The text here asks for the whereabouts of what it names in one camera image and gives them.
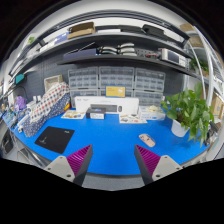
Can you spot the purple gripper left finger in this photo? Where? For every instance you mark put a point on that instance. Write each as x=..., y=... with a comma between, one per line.
x=73, y=167

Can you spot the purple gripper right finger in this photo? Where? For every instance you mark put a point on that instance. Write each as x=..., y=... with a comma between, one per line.
x=152, y=166

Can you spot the pink computer mouse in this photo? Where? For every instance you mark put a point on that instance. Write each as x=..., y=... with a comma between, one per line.
x=147, y=140

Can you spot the black mouse pad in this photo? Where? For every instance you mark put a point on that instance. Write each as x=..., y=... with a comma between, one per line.
x=55, y=139

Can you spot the left sticker sheet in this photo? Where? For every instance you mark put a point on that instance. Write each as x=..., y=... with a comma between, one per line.
x=72, y=114

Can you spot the sticker sheet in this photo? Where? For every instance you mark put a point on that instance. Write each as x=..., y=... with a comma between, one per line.
x=72, y=114
x=131, y=119

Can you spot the white tissue box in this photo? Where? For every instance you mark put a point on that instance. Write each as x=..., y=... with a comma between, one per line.
x=151, y=113

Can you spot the right sticker sheet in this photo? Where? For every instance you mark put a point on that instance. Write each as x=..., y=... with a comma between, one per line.
x=131, y=119

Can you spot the small black white box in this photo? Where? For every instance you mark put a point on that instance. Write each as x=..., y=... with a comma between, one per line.
x=95, y=113

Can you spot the green potted plant white pot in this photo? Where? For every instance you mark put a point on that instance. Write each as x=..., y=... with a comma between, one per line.
x=189, y=114

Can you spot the patterned fabric bundle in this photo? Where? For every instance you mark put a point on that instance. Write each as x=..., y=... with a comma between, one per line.
x=51, y=104

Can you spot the long white keyboard box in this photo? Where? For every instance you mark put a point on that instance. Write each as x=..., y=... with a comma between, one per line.
x=127, y=105

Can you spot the right grey drawer organizer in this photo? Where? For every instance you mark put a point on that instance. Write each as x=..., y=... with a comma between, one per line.
x=149, y=86

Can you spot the grey drawer organizer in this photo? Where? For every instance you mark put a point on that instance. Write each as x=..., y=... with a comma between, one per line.
x=116, y=76
x=83, y=82
x=149, y=86

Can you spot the purple plush toy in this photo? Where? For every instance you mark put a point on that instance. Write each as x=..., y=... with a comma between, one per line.
x=20, y=103

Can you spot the yellow label card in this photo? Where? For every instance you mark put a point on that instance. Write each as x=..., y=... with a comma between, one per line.
x=115, y=91

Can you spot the left grey drawer organizer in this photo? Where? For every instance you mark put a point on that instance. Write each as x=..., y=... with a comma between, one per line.
x=83, y=82

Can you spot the white wicker basket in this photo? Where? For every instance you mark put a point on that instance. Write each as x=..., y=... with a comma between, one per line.
x=51, y=81

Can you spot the middle grey drawer organizer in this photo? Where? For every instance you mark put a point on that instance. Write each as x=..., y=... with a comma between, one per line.
x=116, y=76

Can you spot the oscilloscope on shelf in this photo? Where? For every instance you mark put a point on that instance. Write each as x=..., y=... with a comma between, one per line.
x=170, y=56

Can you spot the cardboard box on shelf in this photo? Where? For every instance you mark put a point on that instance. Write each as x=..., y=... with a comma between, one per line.
x=81, y=30

